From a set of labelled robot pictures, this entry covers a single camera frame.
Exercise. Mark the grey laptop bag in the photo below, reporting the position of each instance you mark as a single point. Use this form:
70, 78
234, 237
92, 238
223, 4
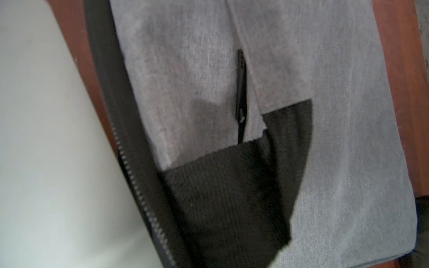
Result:
256, 134

